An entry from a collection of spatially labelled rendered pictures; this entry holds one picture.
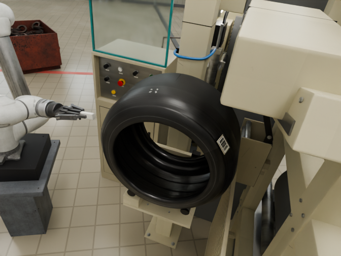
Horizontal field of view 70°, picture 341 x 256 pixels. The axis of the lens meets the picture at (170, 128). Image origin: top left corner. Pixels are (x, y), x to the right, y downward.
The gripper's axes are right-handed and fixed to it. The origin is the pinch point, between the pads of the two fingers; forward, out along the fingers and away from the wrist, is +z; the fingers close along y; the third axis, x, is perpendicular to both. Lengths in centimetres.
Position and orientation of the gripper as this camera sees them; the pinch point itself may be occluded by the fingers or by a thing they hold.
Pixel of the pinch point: (88, 115)
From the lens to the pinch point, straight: 119.8
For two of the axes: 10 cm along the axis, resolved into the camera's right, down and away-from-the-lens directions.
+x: 0.2, 8.3, 5.6
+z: 9.5, 1.6, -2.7
